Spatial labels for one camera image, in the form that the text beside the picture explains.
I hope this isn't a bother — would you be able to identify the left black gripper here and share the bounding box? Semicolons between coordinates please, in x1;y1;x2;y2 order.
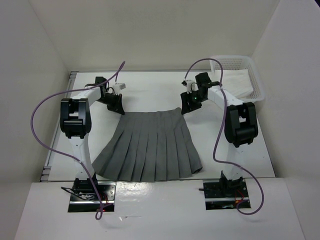
97;92;125;115

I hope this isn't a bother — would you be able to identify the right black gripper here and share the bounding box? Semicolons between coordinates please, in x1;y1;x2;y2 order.
180;90;207;115

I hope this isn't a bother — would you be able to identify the grey pleated skirt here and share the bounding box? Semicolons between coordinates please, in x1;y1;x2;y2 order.
92;107;203;183

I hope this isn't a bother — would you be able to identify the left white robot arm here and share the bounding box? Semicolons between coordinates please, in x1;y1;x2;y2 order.
60;76;126;200

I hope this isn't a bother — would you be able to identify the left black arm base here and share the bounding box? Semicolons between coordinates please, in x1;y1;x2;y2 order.
61;181;116;213

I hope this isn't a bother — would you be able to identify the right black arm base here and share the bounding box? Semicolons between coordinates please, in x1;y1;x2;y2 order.
198;179;251;210

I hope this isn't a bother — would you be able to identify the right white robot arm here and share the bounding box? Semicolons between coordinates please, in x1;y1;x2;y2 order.
180;72;258;197

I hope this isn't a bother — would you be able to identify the white folded cloth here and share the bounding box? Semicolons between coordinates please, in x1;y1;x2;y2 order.
222;69;254;99

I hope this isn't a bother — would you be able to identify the white plastic basket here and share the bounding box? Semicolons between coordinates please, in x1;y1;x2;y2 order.
209;55;265;102

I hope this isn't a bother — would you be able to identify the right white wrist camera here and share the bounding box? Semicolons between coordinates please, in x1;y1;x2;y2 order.
181;79;198;94

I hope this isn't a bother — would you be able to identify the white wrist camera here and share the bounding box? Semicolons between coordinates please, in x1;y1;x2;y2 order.
112;82;126;95
181;79;198;94

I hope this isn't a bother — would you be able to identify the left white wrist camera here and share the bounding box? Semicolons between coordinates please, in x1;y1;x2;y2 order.
112;82;126;95

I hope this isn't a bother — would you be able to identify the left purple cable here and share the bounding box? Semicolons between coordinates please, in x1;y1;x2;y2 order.
29;60;126;221

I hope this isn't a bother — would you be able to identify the aluminium table edge rail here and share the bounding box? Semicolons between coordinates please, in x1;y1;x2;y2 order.
39;71;78;182

